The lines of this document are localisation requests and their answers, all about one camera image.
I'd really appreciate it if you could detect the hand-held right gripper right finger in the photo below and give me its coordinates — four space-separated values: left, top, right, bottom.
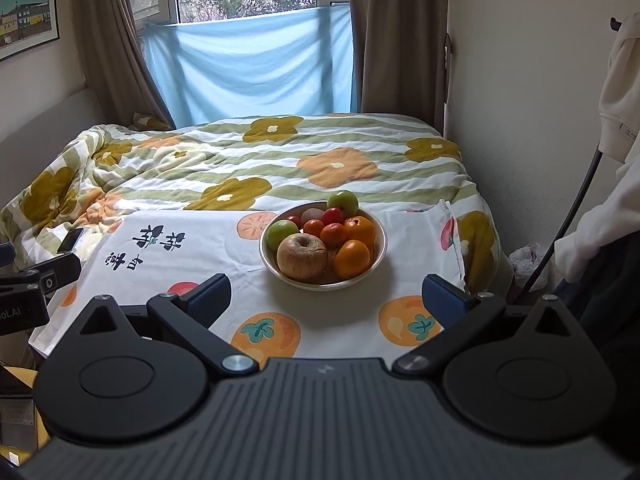
0 252 82 295

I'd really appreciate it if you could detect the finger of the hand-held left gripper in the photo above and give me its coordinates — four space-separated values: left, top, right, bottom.
392 274 576 376
77 274 260 376

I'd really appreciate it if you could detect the green apple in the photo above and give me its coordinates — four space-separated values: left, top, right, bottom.
327 190 360 218
265 220 301 252

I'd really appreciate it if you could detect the large wrinkled apple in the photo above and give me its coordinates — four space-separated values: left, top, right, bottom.
276 233 329 282

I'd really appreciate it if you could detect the large orange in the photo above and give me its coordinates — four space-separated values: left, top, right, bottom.
333 240 372 281

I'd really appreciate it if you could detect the cream dish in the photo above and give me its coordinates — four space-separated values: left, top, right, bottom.
259 202 387 291

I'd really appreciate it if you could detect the black smartphone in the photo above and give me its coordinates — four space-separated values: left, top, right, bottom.
56 227 86 255

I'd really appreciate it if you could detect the white persimmon print cloth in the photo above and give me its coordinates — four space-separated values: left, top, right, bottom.
27 200 468 361

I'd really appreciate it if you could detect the clear plastic bag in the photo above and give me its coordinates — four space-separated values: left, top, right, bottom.
510 242 556 291

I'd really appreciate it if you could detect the yellow brown box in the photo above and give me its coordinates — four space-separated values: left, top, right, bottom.
0 365 41 461

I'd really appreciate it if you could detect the medium mandarin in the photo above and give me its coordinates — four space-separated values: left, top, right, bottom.
344 215 376 248

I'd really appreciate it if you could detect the floral striped quilt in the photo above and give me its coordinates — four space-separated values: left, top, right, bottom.
0 112 516 301

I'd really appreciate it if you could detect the beige bed side panel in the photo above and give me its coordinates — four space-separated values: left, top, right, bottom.
0 87 108 211

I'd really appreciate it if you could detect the dark cloth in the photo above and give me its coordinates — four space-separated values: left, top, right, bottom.
555 230 640 461

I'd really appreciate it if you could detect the floral pillow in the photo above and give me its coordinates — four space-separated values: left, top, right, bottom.
127 112 173 132

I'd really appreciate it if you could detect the brown curtain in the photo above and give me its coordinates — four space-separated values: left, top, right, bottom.
70 0 176 128
346 0 453 136

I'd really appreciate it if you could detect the light blue cloth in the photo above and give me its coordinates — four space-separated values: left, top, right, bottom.
144 2 358 128

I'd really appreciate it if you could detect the white hanging garment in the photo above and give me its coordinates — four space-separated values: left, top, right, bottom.
554 15 640 283

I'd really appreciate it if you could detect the black cable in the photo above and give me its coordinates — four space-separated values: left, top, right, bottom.
517 145 603 293

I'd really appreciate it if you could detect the framed wall picture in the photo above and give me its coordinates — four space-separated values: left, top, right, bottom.
0 0 61 63

